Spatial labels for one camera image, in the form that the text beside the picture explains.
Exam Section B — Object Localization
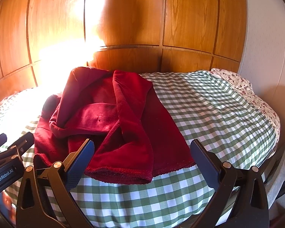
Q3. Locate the dark red fleece garment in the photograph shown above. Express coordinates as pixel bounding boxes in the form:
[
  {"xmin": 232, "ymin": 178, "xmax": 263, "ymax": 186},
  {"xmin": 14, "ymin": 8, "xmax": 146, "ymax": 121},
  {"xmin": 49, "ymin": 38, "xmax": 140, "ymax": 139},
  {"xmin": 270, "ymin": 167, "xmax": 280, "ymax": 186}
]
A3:
[{"xmin": 33, "ymin": 67, "xmax": 195, "ymax": 184}]

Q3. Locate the grey upholstered chair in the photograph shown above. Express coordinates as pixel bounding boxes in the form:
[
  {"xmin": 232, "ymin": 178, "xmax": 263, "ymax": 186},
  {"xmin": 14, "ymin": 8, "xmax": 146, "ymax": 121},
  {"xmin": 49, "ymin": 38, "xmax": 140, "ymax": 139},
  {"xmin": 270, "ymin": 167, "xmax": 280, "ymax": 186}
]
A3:
[{"xmin": 261, "ymin": 143, "xmax": 285, "ymax": 221}]

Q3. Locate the green white checkered bedspread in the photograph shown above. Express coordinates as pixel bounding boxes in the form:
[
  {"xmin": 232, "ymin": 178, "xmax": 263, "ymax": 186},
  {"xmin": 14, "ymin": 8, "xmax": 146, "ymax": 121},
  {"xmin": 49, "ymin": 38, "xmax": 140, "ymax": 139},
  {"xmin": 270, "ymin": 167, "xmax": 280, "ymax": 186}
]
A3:
[{"xmin": 0, "ymin": 67, "xmax": 281, "ymax": 227}]

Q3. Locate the floral pillow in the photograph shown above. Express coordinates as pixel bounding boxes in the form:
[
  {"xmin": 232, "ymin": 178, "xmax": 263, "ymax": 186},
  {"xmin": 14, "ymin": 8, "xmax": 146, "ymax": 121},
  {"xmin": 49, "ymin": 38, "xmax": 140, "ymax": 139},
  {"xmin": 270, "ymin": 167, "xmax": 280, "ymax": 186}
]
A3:
[{"xmin": 210, "ymin": 68, "xmax": 281, "ymax": 146}]

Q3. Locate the wooden panel headboard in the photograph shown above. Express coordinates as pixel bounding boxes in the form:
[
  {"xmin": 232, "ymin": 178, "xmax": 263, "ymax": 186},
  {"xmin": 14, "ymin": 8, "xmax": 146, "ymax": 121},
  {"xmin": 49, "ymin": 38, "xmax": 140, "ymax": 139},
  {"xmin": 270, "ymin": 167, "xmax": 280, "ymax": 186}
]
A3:
[{"xmin": 0, "ymin": 0, "xmax": 247, "ymax": 101}]

